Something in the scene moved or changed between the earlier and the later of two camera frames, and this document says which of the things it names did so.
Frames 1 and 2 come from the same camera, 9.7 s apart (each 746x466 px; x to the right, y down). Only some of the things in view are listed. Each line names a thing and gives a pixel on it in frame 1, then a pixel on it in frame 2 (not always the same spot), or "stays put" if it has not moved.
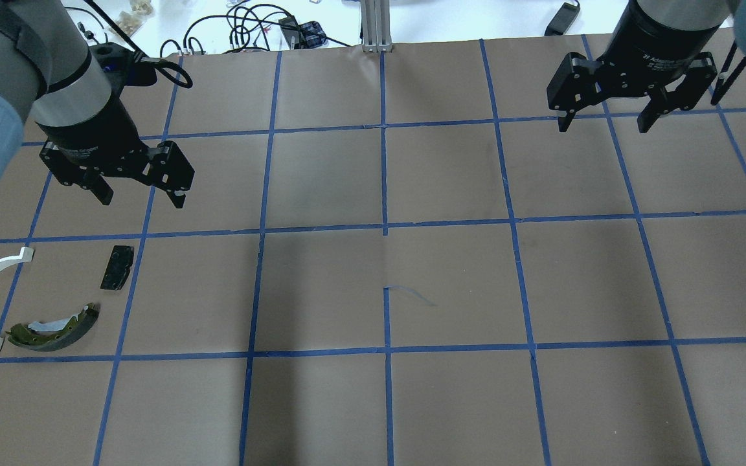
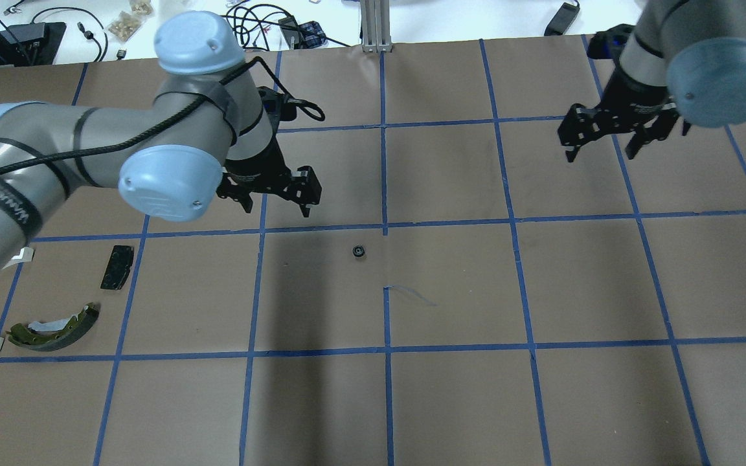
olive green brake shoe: [56, 334] stays put
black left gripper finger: [101, 189] → [247, 202]
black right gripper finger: [565, 118] → [570, 155]
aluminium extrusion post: [375, 19] stays put
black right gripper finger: [658, 105] → [642, 137]
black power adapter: [563, 20] stays put
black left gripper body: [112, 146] → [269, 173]
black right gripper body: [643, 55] → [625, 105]
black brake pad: [118, 268] stays put
